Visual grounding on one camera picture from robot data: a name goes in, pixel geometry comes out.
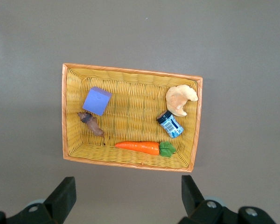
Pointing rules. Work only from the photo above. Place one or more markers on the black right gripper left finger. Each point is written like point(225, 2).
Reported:
point(58, 200)

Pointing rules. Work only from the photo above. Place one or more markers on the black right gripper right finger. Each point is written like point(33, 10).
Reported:
point(193, 200)

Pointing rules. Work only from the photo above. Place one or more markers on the orange toy carrot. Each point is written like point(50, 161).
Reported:
point(140, 147)

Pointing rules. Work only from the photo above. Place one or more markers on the small blue labelled jar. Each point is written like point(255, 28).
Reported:
point(171, 124)

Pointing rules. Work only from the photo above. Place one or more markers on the brown root vegetable toy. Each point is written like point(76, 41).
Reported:
point(93, 124)

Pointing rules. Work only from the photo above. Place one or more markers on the toy croissant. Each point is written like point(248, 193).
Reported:
point(177, 100)

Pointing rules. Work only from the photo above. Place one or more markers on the purple cube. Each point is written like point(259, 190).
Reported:
point(96, 101)

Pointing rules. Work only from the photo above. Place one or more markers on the flat orange wicker tray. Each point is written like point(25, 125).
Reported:
point(135, 109)

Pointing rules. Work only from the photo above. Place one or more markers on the brown table cloth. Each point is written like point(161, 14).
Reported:
point(25, 70)

